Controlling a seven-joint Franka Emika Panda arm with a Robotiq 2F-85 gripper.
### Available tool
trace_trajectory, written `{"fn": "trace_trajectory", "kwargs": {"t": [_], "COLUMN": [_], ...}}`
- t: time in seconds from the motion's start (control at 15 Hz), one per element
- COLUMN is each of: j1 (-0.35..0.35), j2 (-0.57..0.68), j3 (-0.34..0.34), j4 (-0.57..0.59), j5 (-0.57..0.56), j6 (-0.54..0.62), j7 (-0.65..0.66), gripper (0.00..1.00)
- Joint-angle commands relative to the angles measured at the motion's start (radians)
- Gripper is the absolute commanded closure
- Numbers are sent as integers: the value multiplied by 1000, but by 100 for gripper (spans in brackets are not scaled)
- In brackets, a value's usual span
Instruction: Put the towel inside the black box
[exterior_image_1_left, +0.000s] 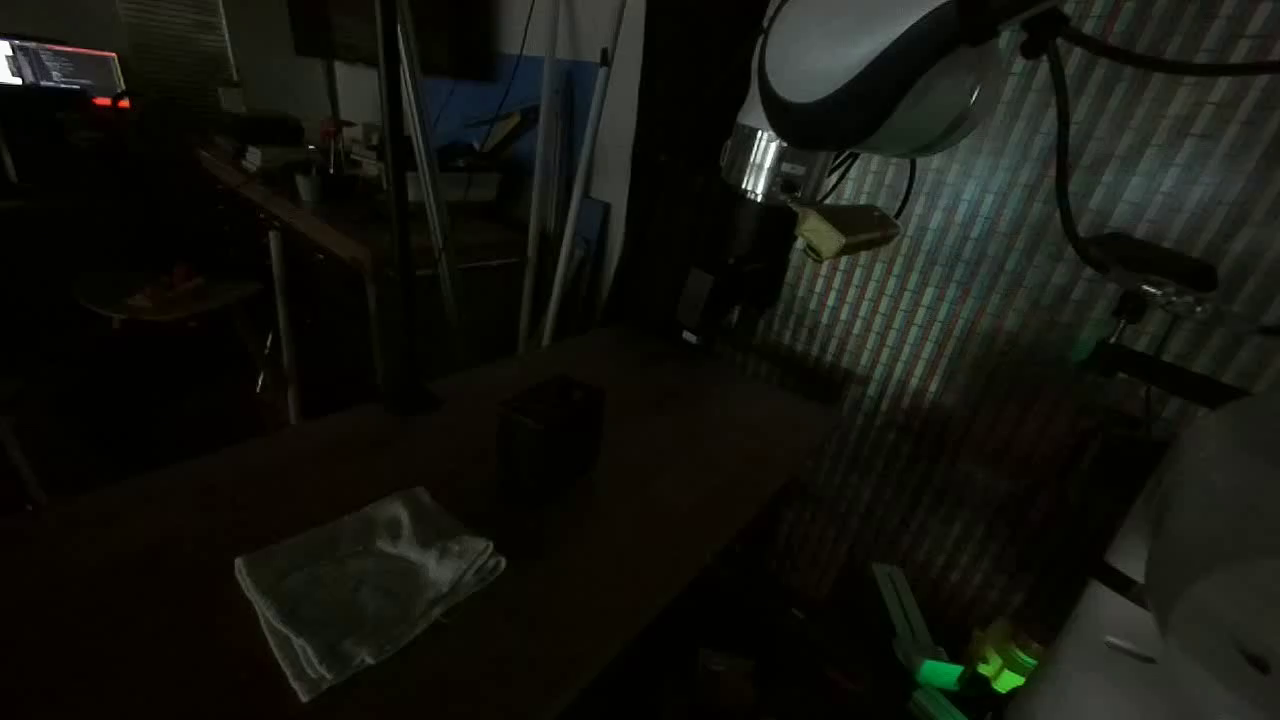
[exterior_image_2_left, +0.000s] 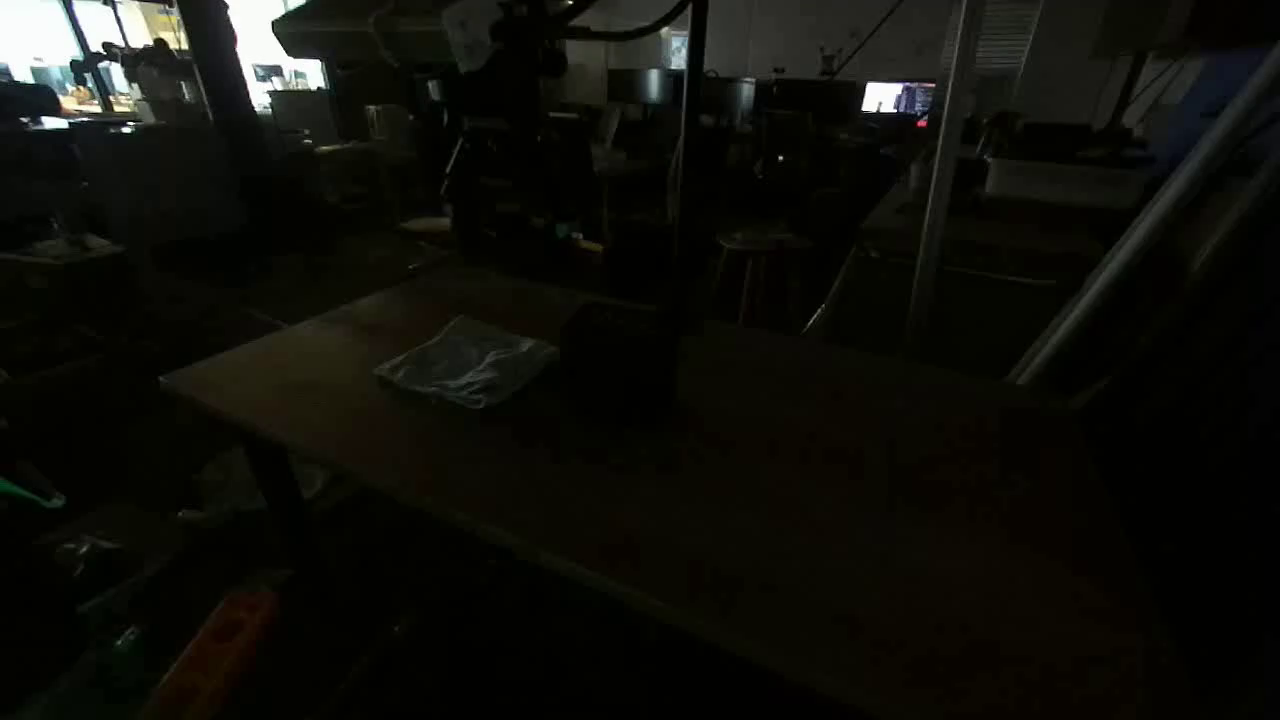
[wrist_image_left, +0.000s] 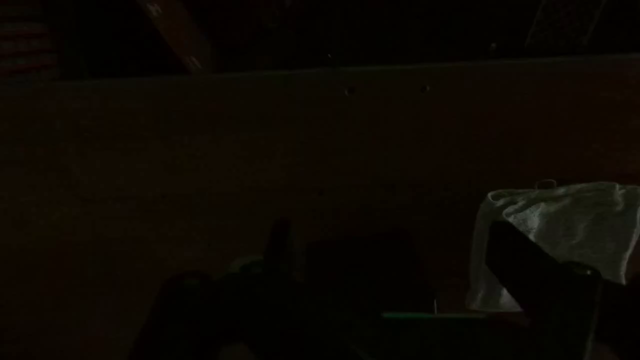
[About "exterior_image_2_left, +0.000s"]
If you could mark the black box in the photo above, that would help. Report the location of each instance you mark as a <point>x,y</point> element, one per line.
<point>622,362</point>

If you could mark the grey towel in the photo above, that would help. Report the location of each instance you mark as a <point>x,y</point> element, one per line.
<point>466,362</point>

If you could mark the thin black pole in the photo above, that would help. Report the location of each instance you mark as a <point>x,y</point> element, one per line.
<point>694,160</point>

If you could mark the lit computer monitor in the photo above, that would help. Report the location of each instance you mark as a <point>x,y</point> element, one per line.
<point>896,99</point>

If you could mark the round stool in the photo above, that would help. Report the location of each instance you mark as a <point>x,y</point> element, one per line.
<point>763,262</point>

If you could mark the white metal pole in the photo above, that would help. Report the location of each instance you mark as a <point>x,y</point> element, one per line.
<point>942,172</point>

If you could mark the slanted silver metal bar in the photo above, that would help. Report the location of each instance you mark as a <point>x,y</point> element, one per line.
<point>1146,227</point>

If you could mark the orange tool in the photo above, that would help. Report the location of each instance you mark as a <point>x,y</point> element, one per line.
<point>212,650</point>

